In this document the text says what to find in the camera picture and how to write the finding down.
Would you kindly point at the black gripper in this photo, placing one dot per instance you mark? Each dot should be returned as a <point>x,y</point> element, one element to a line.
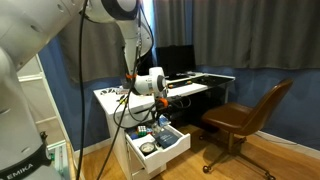
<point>162,105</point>

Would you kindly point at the white open drawer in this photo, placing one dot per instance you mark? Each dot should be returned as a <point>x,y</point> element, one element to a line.
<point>161,156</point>

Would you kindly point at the rubiks cube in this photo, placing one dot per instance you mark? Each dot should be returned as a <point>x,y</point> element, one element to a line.
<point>141,131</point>

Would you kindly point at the navy blue book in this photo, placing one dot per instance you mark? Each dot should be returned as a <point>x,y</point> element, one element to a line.
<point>165,138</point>

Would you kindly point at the white desk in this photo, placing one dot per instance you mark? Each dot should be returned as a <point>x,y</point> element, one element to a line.
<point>119,121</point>

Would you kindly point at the round metal tin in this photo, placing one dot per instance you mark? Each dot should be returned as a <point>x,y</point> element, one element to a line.
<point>147,148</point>

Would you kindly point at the black computer monitor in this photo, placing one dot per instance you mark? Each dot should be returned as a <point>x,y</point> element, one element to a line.
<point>176,60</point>

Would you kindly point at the brown leather office chair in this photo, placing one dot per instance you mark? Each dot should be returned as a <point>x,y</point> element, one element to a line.
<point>239,121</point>

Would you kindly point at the dark grey curtain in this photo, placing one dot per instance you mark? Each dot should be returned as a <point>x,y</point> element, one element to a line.
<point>238,34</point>

